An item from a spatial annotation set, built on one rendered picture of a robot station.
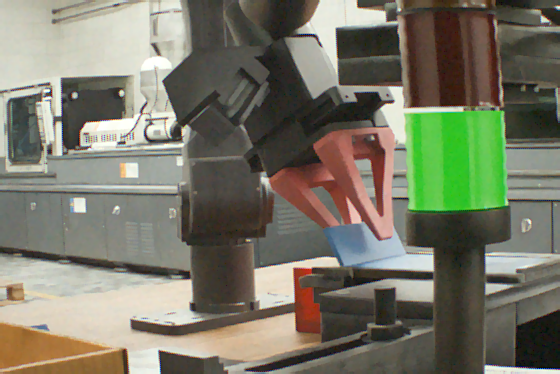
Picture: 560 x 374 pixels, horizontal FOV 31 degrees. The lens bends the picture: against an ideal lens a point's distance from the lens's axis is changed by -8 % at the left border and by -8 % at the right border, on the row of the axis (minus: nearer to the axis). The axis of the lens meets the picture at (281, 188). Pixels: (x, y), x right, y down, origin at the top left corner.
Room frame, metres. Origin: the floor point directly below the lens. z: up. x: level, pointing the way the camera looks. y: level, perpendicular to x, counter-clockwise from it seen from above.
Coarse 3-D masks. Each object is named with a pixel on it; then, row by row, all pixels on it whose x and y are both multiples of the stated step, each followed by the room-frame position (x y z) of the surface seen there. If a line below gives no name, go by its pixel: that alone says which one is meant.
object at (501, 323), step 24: (552, 288) 0.64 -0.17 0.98; (504, 312) 0.59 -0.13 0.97; (528, 312) 0.61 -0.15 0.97; (552, 312) 0.66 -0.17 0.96; (336, 336) 0.62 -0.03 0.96; (504, 336) 0.59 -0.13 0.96; (528, 336) 0.68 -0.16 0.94; (552, 336) 0.66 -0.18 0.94; (504, 360) 0.59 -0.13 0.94; (528, 360) 0.68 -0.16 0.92; (552, 360) 0.66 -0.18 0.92
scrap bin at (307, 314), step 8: (296, 272) 0.96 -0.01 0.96; (304, 272) 0.95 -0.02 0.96; (296, 280) 0.96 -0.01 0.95; (296, 288) 0.96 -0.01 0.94; (304, 288) 0.95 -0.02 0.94; (296, 296) 0.96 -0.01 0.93; (304, 296) 0.95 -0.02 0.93; (312, 296) 0.95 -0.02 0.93; (296, 304) 0.96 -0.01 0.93; (304, 304) 0.95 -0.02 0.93; (312, 304) 0.95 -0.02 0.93; (296, 312) 0.96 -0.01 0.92; (304, 312) 0.96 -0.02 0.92; (312, 312) 0.95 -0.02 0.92; (320, 312) 0.94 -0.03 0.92; (296, 320) 0.96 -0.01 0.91; (304, 320) 0.96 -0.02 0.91; (312, 320) 0.95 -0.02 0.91; (320, 320) 0.94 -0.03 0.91; (296, 328) 0.96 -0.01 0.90; (304, 328) 0.96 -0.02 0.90; (312, 328) 0.95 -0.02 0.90; (320, 328) 0.94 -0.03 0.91
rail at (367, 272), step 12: (360, 276) 0.70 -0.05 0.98; (372, 276) 0.69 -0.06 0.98; (384, 276) 0.68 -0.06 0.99; (396, 276) 0.68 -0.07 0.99; (408, 276) 0.67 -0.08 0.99; (420, 276) 0.66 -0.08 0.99; (432, 276) 0.66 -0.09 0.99; (492, 276) 0.63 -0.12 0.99; (504, 276) 0.62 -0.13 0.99; (516, 276) 0.61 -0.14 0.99
